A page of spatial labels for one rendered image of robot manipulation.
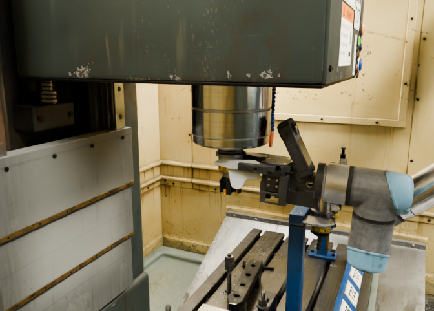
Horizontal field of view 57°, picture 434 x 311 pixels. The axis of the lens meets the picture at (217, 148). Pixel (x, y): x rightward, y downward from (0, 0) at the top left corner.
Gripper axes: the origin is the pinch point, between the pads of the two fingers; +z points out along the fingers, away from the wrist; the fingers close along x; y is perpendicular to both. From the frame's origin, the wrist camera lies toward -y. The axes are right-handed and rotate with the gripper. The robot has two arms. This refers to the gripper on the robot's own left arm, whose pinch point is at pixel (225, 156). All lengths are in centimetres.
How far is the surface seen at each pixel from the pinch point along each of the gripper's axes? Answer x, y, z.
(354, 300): 36, 47, -30
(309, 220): 20.9, 19.2, -16.3
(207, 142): -7.5, -4.3, 1.3
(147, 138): 96, 23, 73
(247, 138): -6.0, -5.8, -6.0
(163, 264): 92, 87, 60
